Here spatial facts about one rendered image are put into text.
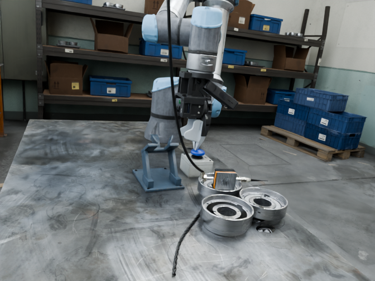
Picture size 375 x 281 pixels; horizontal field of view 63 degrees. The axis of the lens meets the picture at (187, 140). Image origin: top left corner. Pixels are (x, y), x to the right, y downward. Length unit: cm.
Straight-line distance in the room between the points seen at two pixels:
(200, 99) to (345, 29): 497
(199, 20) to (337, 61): 493
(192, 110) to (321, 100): 374
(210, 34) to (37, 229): 55
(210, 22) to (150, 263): 54
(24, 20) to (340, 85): 453
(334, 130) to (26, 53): 391
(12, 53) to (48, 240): 383
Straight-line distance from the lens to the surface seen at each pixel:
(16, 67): 434
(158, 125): 112
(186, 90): 80
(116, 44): 403
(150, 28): 90
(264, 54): 551
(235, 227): 60
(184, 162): 87
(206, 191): 71
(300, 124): 468
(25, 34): 431
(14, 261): 56
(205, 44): 78
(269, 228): 67
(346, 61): 551
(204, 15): 78
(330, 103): 441
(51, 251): 57
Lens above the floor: 113
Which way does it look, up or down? 16 degrees down
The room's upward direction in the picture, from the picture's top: 7 degrees clockwise
